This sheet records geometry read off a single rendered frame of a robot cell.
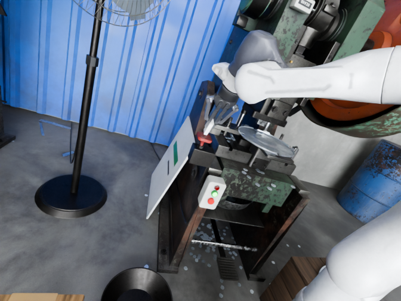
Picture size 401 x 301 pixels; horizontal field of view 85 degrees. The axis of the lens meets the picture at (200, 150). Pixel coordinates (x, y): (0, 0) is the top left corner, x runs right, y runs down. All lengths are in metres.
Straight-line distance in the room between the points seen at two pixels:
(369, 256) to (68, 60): 2.25
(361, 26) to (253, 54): 0.61
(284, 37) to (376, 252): 0.76
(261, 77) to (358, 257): 0.42
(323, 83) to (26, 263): 1.29
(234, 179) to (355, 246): 0.59
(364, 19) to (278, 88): 0.69
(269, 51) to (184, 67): 1.57
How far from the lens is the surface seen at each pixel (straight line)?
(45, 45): 2.34
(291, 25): 1.01
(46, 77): 2.41
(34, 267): 1.29
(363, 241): 0.58
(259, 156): 1.07
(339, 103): 1.39
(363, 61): 0.55
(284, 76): 0.54
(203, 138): 0.86
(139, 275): 1.22
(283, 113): 1.09
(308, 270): 1.26
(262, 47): 0.65
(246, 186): 1.06
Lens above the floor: 1.06
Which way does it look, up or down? 24 degrees down
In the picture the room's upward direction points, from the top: 22 degrees clockwise
